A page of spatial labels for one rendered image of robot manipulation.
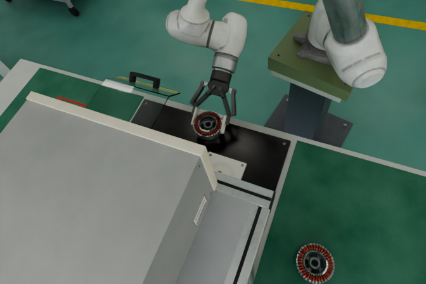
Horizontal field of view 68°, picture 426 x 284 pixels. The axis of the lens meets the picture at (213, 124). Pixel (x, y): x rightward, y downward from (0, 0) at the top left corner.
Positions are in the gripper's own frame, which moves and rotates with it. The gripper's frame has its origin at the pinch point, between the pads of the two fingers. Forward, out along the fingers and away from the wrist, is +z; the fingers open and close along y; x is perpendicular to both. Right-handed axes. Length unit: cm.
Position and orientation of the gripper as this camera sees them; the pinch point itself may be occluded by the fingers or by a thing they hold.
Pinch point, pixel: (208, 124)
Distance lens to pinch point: 116.9
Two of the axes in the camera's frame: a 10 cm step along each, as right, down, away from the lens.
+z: -2.6, 9.6, 0.5
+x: -3.0, -0.3, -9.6
